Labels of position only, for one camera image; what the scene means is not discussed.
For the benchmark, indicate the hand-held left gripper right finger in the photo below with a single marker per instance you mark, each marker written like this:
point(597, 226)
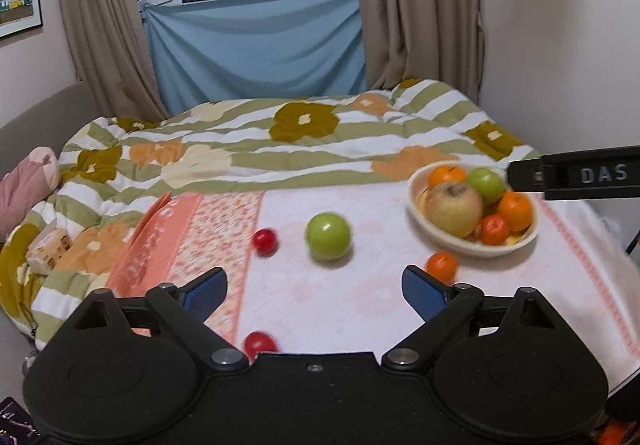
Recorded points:
point(424, 292)

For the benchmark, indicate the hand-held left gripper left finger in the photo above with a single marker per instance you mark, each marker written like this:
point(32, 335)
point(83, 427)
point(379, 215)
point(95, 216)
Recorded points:
point(205, 295)

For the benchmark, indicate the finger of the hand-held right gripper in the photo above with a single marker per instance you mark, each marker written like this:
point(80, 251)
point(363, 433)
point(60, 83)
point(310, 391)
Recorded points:
point(525, 175)

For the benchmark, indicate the small tangerine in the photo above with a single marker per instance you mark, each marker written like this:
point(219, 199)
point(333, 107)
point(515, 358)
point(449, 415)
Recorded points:
point(494, 229)
point(442, 266)

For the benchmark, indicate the large orange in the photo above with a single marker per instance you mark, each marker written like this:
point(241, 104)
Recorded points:
point(446, 176)
point(515, 210)

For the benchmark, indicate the green apple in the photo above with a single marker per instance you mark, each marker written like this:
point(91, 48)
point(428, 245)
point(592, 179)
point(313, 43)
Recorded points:
point(328, 236)
point(484, 185)

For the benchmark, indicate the cream bowl with bear print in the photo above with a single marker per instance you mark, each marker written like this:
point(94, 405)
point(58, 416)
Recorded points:
point(465, 245)

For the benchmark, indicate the red cherry tomato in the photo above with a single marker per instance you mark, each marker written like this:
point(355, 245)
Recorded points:
point(259, 342)
point(264, 241)

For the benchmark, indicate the yellow-red apple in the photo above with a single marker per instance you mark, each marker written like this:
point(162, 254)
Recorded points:
point(452, 207)

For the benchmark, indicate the pink floral towel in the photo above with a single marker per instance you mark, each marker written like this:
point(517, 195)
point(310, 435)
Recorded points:
point(350, 295)

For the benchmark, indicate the floral striped blanket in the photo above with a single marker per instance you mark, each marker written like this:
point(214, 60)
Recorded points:
point(250, 150)

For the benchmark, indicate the tissue pack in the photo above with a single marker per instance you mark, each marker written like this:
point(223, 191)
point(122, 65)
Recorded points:
point(49, 250)

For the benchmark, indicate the beige curtain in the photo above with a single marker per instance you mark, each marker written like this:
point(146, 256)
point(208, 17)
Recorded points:
point(420, 10)
point(105, 15)

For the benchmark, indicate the pink plush toy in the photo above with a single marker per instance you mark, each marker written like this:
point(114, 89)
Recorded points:
point(22, 190)

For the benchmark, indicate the blue cloth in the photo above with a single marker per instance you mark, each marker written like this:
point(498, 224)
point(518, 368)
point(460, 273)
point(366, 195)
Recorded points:
point(255, 50)

